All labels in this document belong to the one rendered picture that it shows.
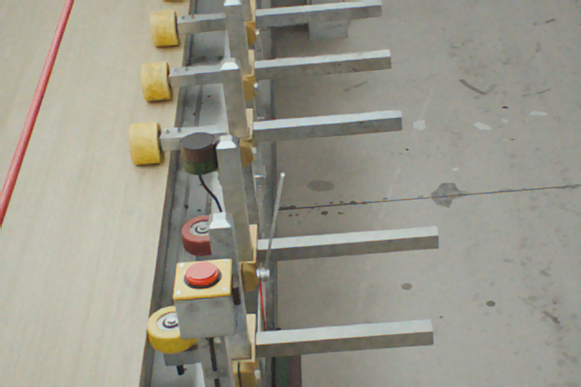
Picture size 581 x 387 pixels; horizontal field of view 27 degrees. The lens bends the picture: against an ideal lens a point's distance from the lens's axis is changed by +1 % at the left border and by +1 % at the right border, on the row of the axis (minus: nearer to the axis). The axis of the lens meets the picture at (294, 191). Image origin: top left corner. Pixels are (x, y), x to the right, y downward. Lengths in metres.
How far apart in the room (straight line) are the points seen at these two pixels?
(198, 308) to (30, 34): 1.56
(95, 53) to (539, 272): 1.42
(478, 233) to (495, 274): 0.20
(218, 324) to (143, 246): 0.64
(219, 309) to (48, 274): 0.67
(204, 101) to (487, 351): 0.98
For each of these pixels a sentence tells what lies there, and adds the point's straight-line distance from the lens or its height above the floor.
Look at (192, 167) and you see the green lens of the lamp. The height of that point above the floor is 1.08.
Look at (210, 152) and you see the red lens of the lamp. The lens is 1.94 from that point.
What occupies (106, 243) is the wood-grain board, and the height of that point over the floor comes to 0.90.
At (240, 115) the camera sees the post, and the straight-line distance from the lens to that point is 2.20.
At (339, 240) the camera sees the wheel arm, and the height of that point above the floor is 0.86.
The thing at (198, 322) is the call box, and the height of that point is 1.18.
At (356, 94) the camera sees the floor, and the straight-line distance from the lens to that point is 4.31.
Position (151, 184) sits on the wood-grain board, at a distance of 2.26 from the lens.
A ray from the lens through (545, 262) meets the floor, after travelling 3.47.
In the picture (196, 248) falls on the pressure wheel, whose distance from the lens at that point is 2.08.
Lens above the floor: 2.11
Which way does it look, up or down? 34 degrees down
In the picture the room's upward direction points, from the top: 6 degrees counter-clockwise
